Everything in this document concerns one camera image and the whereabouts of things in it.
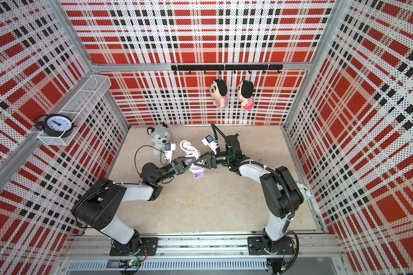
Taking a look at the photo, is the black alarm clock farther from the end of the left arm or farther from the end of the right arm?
the end of the right arm

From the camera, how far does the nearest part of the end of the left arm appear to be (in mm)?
717

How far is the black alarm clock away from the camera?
63 centimetres

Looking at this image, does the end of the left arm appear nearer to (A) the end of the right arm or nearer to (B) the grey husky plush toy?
(A) the end of the right arm

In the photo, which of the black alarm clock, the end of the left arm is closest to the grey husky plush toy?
the end of the left arm

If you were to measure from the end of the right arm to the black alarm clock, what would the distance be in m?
0.51

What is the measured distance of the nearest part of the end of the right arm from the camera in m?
0.72

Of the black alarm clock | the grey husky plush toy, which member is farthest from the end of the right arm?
the black alarm clock
